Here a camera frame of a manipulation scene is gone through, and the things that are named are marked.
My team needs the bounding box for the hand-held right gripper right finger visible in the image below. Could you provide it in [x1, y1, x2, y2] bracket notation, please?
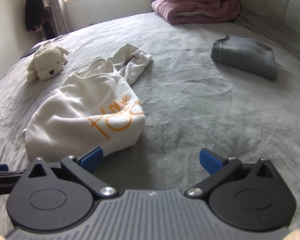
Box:
[185, 148, 282, 198]

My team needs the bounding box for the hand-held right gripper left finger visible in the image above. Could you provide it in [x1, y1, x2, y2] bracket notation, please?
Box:
[21, 147, 117, 198]

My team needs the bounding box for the white printed sweatshirt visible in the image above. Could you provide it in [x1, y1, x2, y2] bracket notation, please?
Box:
[22, 43, 153, 162]

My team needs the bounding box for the grey bed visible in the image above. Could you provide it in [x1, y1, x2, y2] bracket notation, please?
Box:
[0, 11, 300, 240]

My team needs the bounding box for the white plush dog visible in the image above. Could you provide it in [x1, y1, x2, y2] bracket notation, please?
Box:
[27, 42, 72, 83]

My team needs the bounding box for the grey folded sweater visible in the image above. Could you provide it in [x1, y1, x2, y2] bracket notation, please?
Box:
[210, 35, 277, 81]

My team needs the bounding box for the black tablet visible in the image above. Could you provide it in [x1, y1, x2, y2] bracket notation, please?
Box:
[20, 49, 37, 60]

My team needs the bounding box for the grey patterned curtain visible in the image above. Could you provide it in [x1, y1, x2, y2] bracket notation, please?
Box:
[44, 0, 73, 35]

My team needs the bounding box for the dark hanging jacket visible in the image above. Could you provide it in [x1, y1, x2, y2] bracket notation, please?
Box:
[24, 0, 56, 37]

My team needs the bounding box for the pink folded quilt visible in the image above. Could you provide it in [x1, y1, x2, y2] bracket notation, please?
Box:
[151, 0, 241, 25]

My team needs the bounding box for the grey padded headboard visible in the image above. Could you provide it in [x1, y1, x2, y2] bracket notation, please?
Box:
[234, 0, 300, 73]

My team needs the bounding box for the phone with cable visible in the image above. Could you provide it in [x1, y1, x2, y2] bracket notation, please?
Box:
[50, 34, 69, 42]

